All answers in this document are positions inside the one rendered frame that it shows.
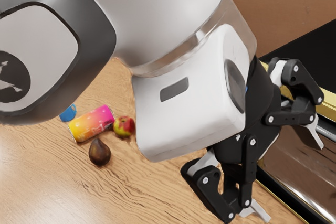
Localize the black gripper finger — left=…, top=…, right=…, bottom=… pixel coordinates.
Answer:
left=180, top=135, right=271, bottom=223
left=264, top=57, right=326, bottom=151

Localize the red and yellow apple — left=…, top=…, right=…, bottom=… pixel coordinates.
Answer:
left=112, top=115, right=136, bottom=139

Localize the brown pear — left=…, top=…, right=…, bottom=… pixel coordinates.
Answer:
left=88, top=137, right=112, bottom=167

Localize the pink and yellow can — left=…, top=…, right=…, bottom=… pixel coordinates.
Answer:
left=67, top=104, right=116, bottom=144

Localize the blue mug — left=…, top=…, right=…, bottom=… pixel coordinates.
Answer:
left=58, top=104, right=78, bottom=123

